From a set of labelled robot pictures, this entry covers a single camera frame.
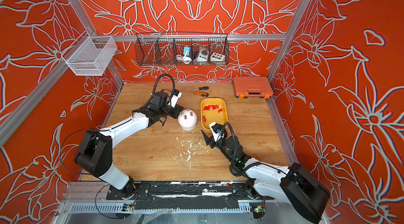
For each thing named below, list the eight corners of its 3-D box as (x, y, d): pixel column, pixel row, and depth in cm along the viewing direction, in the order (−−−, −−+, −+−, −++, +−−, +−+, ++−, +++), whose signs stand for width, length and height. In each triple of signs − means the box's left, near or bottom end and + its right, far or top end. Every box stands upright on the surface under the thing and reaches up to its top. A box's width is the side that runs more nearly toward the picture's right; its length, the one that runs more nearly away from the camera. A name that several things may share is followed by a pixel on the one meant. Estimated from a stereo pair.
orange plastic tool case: (236, 99, 112) (237, 94, 107) (232, 81, 124) (233, 75, 119) (272, 99, 112) (275, 93, 107) (265, 81, 124) (268, 75, 119)
